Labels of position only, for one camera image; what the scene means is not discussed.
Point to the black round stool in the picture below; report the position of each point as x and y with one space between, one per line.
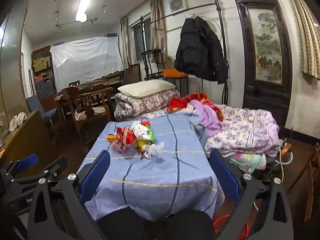
152 52

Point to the pastel floral blanket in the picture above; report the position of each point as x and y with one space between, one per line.
247 160

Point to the narrow patterned curtain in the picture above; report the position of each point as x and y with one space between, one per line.
125 45
157 25

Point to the white crumpled cloth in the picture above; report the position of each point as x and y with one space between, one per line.
17 121

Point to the orange box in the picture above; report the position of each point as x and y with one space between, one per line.
172 73

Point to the blue checked sheet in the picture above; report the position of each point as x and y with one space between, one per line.
162 180

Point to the person's leg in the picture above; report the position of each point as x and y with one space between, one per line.
187 223
125 223

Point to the carved wooden armchair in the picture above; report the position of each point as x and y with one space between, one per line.
85 100

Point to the person's left leg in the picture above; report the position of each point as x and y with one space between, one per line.
125 223

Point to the dark framed board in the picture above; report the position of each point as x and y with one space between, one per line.
132 73

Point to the brown round appliance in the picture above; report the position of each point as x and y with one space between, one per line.
287 150

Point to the purple floral blanket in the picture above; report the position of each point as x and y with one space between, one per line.
245 127

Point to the pale seat cushion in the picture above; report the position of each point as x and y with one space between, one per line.
98 110

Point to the black metal side table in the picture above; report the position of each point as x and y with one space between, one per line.
180 80

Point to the white plastic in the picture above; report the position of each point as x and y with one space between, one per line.
153 150

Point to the person's right leg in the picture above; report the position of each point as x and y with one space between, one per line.
187 223

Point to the white rag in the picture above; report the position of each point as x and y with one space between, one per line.
80 116

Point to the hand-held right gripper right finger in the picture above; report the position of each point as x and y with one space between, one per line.
225 177

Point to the white pillow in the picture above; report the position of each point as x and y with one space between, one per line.
145 88

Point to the fluorescent ceiling lamp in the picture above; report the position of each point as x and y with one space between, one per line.
83 5

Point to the blue chair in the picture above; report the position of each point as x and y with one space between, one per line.
37 105

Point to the folded floral quilt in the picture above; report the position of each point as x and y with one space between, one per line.
140 105

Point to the red blanket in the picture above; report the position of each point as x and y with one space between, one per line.
177 103

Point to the light wooden chair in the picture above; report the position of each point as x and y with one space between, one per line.
311 175

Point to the red striped snack wrapper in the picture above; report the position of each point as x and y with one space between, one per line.
126 136

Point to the wooden cabinet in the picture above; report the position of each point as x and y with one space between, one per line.
22 142

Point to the carved wooden painting panel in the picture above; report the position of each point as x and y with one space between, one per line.
243 55

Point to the dark wooden table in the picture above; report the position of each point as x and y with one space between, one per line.
100 83

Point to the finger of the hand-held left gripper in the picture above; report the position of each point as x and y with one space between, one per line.
27 162
58 165

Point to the orange yellow wrapper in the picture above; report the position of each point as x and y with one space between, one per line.
111 137

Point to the green white snack packet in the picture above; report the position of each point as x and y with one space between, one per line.
143 132

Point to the track light bar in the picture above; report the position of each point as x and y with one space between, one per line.
59 28

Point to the wide striped curtain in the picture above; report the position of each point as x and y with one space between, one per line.
307 42

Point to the window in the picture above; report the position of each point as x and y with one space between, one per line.
140 42

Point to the shelf with stacked boxes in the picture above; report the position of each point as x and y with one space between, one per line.
42 80

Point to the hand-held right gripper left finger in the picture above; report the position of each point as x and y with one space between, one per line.
96 177

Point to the wall vent fan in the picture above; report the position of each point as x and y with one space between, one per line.
177 4

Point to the black jacket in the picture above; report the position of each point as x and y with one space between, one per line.
200 52

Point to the white cloth cover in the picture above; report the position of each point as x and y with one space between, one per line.
87 60

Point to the lilac cloth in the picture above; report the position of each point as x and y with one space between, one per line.
208 117

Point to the clear plastic wrapper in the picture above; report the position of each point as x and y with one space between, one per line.
120 148

